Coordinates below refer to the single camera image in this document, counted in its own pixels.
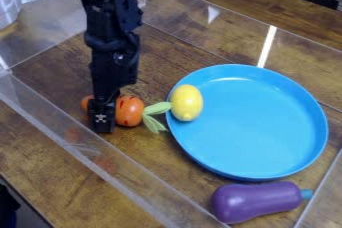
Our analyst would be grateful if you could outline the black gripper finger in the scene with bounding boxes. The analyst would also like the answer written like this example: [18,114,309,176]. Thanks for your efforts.
[87,99,115,133]

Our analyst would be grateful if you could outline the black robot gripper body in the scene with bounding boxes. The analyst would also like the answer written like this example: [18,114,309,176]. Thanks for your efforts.
[83,31,142,104]

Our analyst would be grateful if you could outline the orange toy carrot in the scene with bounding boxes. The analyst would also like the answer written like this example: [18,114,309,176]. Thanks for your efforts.
[81,95,172,134]

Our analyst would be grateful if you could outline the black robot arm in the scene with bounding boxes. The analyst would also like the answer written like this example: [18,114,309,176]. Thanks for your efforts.
[82,0,144,133]

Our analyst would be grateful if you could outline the blue round plastic tray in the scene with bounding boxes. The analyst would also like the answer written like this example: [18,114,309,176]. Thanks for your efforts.
[166,64,329,181]

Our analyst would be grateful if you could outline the yellow toy lemon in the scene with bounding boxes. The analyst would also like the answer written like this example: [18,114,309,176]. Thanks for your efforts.
[170,84,204,121]

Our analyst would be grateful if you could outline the purple toy eggplant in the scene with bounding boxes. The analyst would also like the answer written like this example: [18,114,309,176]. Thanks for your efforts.
[212,181,313,224]

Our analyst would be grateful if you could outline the clear acrylic enclosure wall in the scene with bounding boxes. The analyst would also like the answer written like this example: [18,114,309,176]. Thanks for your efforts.
[0,0,342,228]

